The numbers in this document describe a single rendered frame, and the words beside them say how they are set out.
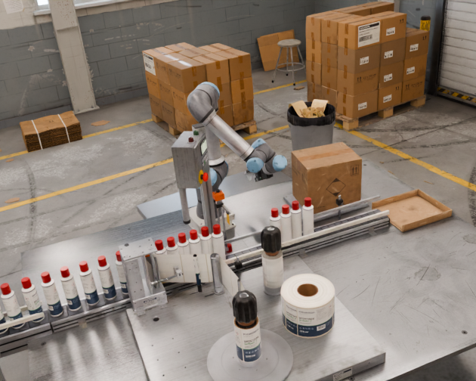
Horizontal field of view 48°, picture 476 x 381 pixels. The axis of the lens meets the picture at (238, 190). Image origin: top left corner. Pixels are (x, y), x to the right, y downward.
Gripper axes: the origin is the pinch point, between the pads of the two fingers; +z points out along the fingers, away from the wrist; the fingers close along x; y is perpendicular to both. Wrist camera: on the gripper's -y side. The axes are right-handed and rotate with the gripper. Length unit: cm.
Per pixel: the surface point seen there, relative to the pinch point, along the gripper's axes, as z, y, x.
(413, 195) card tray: -37, 37, 73
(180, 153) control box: -62, -9, -59
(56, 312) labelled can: -30, 40, -118
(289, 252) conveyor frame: -43, 45, -13
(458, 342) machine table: -109, 88, 9
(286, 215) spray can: -50, 28, -14
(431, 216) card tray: -59, 48, 61
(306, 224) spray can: -46, 34, -3
